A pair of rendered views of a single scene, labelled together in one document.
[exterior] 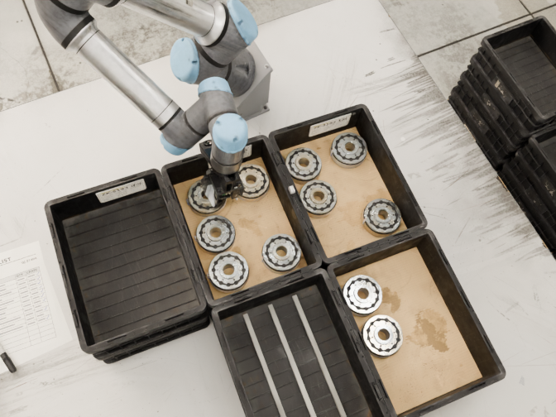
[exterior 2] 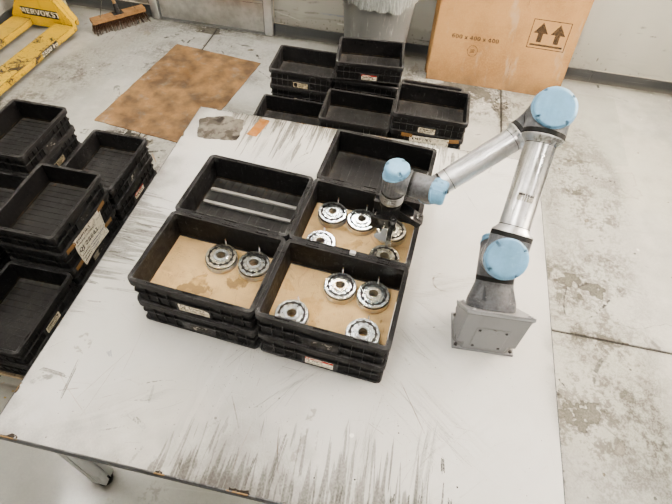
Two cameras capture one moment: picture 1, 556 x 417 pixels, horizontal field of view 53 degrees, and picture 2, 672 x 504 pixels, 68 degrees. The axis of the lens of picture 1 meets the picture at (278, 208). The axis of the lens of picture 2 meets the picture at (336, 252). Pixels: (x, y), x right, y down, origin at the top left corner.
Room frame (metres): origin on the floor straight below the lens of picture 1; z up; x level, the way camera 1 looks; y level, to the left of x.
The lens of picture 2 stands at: (1.24, -0.78, 2.14)
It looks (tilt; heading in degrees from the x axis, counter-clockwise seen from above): 51 degrees down; 133
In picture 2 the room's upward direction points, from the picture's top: 4 degrees clockwise
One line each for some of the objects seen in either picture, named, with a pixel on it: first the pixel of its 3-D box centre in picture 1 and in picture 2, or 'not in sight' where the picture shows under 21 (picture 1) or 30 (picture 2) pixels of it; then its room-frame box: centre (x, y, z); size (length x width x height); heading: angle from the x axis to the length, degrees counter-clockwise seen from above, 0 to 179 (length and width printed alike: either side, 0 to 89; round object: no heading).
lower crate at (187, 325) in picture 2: not in sight; (217, 289); (0.33, -0.37, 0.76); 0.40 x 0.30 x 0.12; 31
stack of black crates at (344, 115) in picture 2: not in sight; (355, 132); (-0.36, 1.02, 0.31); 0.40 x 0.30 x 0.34; 35
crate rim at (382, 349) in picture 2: (345, 179); (334, 292); (0.67, -0.16, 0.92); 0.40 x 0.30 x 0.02; 31
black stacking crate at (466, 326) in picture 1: (407, 324); (212, 270); (0.33, -0.37, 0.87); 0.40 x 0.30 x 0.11; 31
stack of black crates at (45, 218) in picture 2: not in sight; (65, 233); (-0.65, -0.59, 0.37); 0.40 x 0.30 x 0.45; 125
